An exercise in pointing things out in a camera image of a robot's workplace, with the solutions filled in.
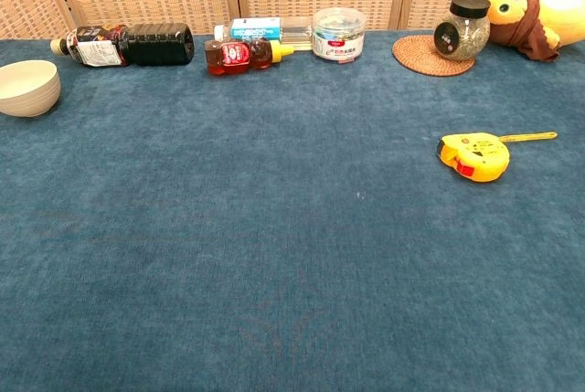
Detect yellow tape measure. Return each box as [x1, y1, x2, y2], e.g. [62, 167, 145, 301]
[436, 131, 558, 183]

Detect blue table cloth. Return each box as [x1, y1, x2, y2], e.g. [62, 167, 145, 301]
[0, 28, 585, 392]

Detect bear-shaped honey bottle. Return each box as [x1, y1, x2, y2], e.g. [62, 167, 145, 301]
[204, 37, 295, 77]

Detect clear round tub of clips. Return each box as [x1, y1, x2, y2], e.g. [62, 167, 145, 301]
[312, 6, 367, 64]

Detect clear bottle blue label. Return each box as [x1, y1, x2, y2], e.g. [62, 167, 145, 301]
[214, 16, 315, 53]

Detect round woven coaster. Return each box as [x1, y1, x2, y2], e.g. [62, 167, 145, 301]
[391, 34, 476, 78]

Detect dark sauce bottle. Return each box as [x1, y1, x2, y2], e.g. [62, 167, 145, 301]
[49, 22, 196, 68]

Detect glass jar black lid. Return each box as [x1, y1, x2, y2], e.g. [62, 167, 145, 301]
[432, 0, 492, 61]

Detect cream bowl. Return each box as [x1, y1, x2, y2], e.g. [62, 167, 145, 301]
[0, 59, 62, 118]

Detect yellow plush toy brown hood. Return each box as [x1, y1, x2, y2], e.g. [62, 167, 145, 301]
[470, 0, 585, 63]

